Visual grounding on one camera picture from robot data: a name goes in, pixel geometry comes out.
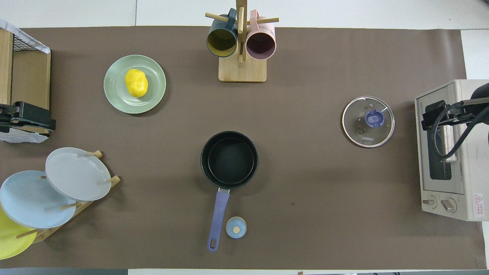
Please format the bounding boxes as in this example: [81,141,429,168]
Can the yellow potato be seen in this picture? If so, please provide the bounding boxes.
[125,69,149,98]

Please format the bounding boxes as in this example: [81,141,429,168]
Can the yellow plate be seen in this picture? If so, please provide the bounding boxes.
[0,206,37,260]

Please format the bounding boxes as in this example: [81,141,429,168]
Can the pink ribbed mug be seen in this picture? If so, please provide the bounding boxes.
[246,10,277,60]

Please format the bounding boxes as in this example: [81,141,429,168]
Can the brown table mat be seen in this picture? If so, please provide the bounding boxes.
[0,26,486,270]

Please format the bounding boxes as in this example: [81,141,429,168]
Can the light blue plate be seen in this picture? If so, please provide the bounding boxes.
[0,170,77,229]

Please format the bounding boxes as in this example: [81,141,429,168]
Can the glass lid with blue knob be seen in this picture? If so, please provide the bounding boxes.
[342,96,395,148]

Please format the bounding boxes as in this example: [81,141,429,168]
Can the wooden plate rack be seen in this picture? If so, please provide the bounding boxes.
[16,150,121,244]

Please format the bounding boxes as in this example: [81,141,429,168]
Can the wooden shelf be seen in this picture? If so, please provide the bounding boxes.
[0,29,52,135]

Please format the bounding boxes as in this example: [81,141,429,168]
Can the beige toaster oven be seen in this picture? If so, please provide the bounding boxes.
[415,79,489,222]

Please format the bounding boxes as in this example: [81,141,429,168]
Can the black pot with purple handle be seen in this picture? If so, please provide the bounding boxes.
[200,131,259,252]

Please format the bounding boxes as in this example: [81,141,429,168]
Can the pale green plate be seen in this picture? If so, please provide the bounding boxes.
[104,55,167,115]

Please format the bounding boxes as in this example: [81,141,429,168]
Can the dark teal mug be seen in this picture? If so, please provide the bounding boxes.
[206,8,238,58]

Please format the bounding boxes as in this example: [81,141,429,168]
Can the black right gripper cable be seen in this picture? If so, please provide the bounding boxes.
[432,101,483,159]

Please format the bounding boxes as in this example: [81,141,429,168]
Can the black wire basket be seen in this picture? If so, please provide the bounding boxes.
[13,31,43,53]

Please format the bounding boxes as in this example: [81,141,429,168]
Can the grey plate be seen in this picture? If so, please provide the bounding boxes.
[45,147,112,202]

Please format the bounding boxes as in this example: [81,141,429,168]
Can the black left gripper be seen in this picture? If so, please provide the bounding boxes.
[0,101,56,134]

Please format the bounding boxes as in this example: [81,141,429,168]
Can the white crumpled cloth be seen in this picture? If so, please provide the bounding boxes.
[0,19,51,54]
[0,128,49,144]

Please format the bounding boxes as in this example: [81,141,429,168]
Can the small round blue timer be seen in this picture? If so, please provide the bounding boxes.
[226,216,247,239]

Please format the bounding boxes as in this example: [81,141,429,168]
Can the wooden mug tree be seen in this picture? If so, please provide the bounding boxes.
[205,0,279,83]

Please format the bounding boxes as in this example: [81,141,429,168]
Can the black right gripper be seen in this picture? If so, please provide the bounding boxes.
[421,100,476,131]

